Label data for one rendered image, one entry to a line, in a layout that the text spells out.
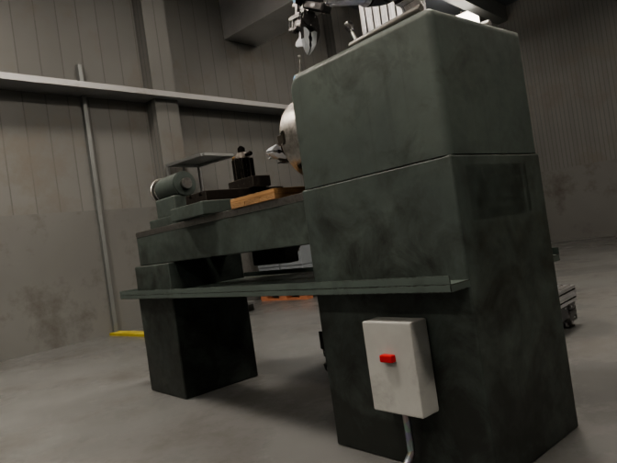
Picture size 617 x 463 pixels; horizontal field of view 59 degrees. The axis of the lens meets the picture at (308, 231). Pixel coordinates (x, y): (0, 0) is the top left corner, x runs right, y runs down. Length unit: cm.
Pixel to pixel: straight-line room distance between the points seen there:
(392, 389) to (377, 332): 16
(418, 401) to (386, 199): 56
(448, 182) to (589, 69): 957
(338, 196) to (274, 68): 653
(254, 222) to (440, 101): 98
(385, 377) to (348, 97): 83
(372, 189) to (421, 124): 25
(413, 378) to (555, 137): 966
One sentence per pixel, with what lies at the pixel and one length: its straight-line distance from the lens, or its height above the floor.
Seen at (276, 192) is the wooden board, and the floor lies 89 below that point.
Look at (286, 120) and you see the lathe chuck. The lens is 203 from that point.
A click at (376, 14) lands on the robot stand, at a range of 298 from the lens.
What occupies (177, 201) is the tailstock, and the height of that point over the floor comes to 99.
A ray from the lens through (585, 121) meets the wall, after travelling 1088.
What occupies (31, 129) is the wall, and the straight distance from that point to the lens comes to 602.
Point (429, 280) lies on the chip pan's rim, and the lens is 143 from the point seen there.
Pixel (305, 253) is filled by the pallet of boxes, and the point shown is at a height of 53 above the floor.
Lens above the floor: 70
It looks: 1 degrees up
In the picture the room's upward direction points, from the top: 8 degrees counter-clockwise
